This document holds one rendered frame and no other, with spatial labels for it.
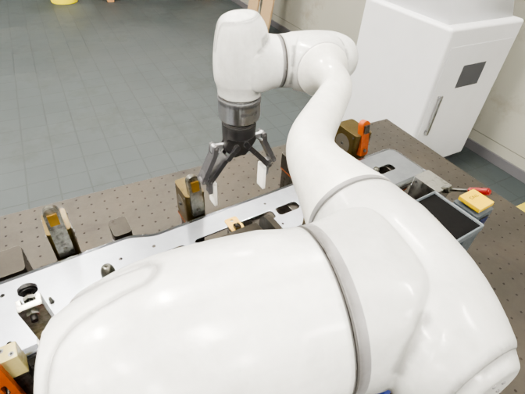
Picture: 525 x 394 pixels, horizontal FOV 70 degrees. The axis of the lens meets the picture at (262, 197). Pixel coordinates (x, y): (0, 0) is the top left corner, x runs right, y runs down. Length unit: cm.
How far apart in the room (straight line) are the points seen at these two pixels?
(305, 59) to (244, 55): 11
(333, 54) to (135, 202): 109
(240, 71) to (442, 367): 59
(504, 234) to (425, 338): 154
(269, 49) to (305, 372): 60
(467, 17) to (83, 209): 240
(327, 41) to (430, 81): 201
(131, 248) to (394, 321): 83
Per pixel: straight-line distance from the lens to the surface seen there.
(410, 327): 27
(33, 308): 71
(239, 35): 71
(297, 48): 75
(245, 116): 78
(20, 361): 86
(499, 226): 182
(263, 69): 74
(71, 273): 101
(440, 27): 268
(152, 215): 154
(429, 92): 276
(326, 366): 25
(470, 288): 29
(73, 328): 26
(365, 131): 137
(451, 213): 99
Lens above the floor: 174
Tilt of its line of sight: 41 degrees down
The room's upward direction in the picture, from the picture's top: 4 degrees clockwise
